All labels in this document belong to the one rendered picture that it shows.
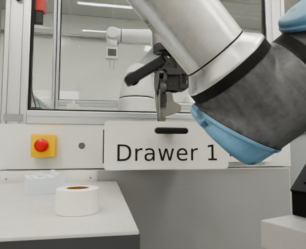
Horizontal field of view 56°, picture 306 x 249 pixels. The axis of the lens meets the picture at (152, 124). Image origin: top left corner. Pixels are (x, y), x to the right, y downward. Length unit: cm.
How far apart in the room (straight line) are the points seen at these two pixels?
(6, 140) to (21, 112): 10
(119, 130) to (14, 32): 58
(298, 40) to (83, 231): 35
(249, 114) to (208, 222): 77
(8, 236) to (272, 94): 35
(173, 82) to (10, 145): 56
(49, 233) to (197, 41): 29
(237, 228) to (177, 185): 27
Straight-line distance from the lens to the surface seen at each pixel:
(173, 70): 75
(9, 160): 102
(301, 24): 38
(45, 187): 73
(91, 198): 49
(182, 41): 35
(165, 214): 103
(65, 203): 49
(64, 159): 99
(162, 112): 74
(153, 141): 65
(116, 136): 64
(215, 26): 35
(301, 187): 52
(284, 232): 46
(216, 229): 110
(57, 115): 100
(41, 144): 92
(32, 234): 41
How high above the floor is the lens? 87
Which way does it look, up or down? 5 degrees up
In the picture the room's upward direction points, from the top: straight up
